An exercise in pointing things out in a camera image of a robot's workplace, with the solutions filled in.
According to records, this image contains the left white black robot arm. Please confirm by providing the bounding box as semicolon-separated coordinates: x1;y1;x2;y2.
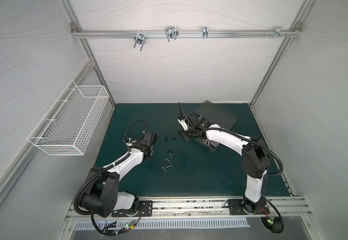
73;120;157;218

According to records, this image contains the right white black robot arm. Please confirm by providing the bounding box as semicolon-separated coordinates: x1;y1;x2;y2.
178;103;284;215

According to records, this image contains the clear plastic compartment organizer box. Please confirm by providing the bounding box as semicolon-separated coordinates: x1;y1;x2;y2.
178;101;239;153

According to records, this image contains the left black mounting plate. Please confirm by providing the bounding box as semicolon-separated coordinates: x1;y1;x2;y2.
111;200;153;218

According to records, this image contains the black mounting plate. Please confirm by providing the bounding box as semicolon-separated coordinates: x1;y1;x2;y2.
227;198;270;215
111;200;153;218

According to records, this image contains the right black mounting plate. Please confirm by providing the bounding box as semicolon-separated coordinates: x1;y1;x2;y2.
227;198;270;215

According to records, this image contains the middle metal U-bolt clamp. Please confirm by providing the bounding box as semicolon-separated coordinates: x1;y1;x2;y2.
165;26;179;42

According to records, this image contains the metal u-bolt clamp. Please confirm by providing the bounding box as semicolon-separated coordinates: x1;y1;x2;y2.
134;33;146;51
165;26;179;42

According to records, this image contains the left metal U-bolt clamp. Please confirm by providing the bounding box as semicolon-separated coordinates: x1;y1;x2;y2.
134;33;146;51

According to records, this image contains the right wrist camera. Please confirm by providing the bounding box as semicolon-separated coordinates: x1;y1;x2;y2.
178;118;189;132

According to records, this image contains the white wire basket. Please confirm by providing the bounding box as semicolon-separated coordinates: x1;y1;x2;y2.
27;80;109;156

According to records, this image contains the small metal bracket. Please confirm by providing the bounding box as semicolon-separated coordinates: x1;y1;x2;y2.
203;27;209;39

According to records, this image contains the left base cable bundle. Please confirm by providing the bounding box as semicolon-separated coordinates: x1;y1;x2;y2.
90;209;143;238

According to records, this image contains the white slotted cable duct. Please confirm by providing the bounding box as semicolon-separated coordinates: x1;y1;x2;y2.
74;218;250;231

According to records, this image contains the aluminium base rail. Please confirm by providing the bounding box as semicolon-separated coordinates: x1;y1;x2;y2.
65;196;312;221

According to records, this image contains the right metal bracket with bolts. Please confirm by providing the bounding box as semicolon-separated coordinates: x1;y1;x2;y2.
264;27;291;39

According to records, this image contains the right base cable loop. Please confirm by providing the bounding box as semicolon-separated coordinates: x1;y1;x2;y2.
260;197;285;234

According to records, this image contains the horizontal aluminium top rail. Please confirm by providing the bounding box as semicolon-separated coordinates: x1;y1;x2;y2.
71;29;303;39

